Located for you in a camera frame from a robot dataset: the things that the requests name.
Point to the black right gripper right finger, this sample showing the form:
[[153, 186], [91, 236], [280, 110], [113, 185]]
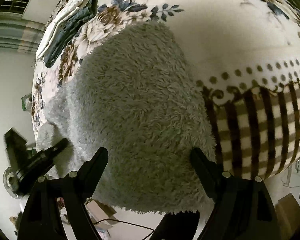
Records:
[[243, 208]]

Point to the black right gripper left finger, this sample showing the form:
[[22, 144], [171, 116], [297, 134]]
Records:
[[41, 218]]

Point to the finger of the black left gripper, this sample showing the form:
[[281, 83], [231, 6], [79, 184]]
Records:
[[36, 167]]

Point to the grey fluffy fleece pants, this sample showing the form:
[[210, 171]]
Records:
[[134, 95]]

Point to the cardboard box on floor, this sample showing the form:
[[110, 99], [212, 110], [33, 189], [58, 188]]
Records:
[[101, 214]]

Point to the striped window curtain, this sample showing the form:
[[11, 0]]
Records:
[[17, 33]]

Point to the folded dark denim jeans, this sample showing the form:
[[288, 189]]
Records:
[[67, 30]]

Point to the floral plush bed blanket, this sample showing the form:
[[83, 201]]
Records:
[[245, 58]]

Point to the folded cream cloth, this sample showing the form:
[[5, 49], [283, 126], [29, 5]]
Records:
[[72, 7]]

